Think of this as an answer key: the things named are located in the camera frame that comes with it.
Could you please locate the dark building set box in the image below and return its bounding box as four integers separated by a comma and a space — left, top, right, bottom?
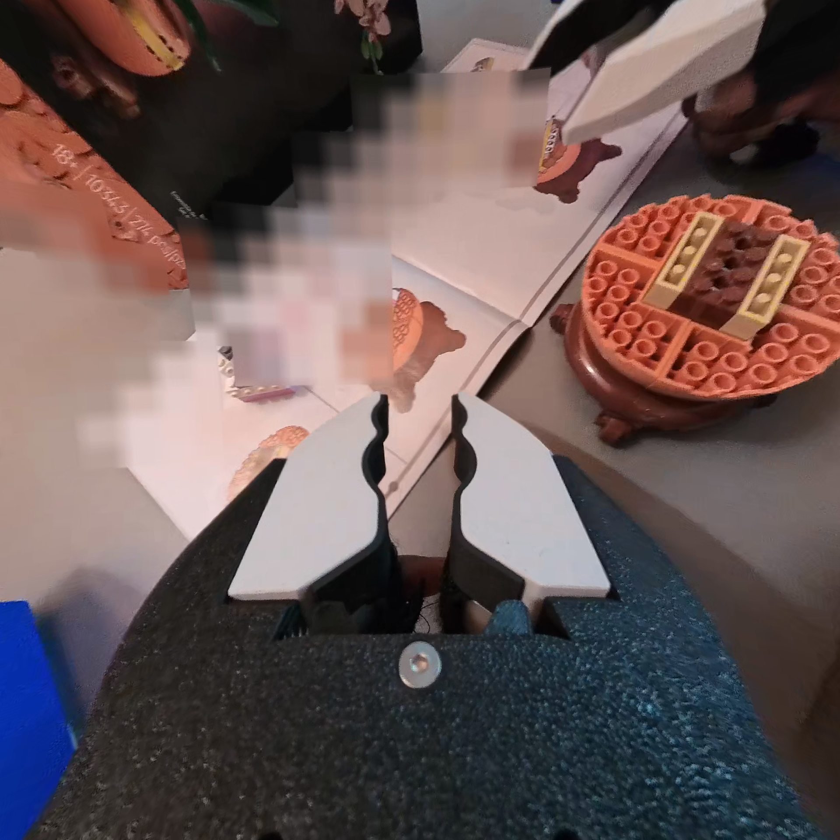
0, 0, 424, 290

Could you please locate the person's left hand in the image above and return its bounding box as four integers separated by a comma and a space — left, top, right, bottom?
398, 557, 450, 594

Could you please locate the round orange lego pot build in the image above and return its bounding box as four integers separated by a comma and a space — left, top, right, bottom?
582, 195, 840, 401

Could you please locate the blue plastic bin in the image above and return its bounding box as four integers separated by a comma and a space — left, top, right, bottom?
0, 602, 76, 840

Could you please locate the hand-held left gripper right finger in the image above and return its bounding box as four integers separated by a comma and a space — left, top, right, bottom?
447, 392, 613, 605

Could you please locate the tan brick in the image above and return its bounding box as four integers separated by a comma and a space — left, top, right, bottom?
641, 210, 731, 313
720, 237, 812, 345

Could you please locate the person's right hand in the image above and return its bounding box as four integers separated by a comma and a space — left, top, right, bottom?
683, 53, 840, 166

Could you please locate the open building instruction booklet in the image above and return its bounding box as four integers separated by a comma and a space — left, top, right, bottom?
125, 37, 690, 539

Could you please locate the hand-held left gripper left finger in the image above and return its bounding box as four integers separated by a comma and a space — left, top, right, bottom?
230, 394, 395, 605

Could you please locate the grey desk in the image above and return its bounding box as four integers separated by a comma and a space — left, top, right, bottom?
0, 119, 840, 840

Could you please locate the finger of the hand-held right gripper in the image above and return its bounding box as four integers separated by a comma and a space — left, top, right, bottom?
562, 0, 770, 144
523, 0, 670, 73

